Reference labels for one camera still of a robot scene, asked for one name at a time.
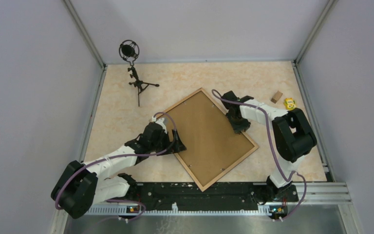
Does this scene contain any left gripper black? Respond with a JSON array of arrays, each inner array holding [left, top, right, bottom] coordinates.
[[150, 128, 186, 156]]

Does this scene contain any wooden picture frame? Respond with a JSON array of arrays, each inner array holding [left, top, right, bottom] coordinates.
[[150, 88, 260, 193]]

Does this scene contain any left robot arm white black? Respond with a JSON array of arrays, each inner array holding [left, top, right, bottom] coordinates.
[[51, 112, 187, 219]]

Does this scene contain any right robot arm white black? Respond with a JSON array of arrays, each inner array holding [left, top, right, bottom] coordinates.
[[212, 90, 317, 201]]

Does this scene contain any small brown wooden block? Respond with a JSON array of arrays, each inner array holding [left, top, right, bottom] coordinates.
[[270, 91, 283, 103]]

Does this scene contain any small yellow toy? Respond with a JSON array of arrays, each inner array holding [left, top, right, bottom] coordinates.
[[283, 98, 297, 111]]

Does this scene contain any black microphone on tripod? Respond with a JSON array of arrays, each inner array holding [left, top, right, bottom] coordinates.
[[119, 39, 160, 107]]

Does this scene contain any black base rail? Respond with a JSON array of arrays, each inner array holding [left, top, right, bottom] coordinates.
[[123, 182, 299, 211]]

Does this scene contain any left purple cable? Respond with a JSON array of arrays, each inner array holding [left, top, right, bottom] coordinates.
[[55, 112, 178, 223]]

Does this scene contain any purple cable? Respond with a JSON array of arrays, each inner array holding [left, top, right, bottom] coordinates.
[[211, 89, 308, 222], [55, 112, 178, 223]]

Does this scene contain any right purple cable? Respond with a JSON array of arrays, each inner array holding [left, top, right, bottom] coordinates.
[[211, 89, 308, 222]]

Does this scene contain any white cable duct strip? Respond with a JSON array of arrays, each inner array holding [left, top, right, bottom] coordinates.
[[85, 203, 271, 216]]

